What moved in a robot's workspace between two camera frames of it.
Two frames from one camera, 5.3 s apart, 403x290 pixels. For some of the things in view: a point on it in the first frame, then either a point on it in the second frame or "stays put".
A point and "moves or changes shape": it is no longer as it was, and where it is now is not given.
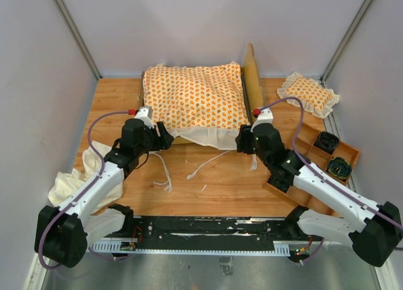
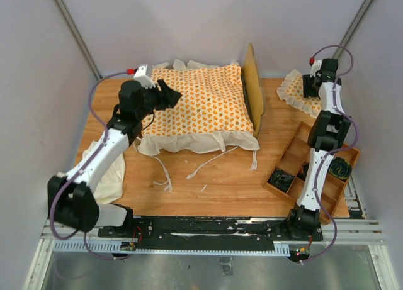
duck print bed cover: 203,104 moves or changes shape
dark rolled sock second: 339,167 stays put
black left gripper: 162,142 -> 167,97
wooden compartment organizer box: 330,155 stays put
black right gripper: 243,138 -> 308,80
